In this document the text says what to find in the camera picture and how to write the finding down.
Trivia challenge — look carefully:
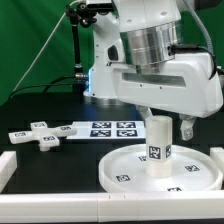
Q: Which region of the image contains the black cable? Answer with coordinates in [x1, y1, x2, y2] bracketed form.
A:
[9, 75, 90, 99]

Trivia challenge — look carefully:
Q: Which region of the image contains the black camera stand pole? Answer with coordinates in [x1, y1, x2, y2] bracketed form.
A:
[65, 3, 97, 95]

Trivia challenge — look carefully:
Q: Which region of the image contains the white cable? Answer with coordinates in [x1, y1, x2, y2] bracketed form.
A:
[12, 0, 88, 93]

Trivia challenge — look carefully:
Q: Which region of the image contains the white cross-shaped table base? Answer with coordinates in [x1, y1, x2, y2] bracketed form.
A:
[9, 121, 77, 152]

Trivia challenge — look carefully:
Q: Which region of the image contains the white round table top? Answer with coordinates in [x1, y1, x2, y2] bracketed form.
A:
[98, 144, 223, 193]

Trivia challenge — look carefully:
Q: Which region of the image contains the white marker sheet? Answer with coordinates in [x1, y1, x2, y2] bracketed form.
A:
[68, 121, 145, 140]

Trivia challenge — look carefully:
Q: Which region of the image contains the white left fence block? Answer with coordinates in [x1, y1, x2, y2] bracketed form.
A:
[0, 151, 17, 193]

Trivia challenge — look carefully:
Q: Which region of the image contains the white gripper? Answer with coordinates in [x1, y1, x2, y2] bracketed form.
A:
[112, 53, 223, 141]

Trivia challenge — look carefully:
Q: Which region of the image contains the white right fence block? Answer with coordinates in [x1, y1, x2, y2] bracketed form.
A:
[210, 147, 224, 179]

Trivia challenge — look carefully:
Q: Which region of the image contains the white front fence bar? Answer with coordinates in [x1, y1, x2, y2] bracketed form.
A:
[0, 190, 224, 223]

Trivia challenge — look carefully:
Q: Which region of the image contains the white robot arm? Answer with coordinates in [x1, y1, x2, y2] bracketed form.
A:
[84, 0, 223, 140]

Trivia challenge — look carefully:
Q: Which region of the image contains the white fence block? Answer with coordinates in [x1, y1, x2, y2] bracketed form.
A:
[0, 151, 17, 193]
[210, 147, 224, 179]

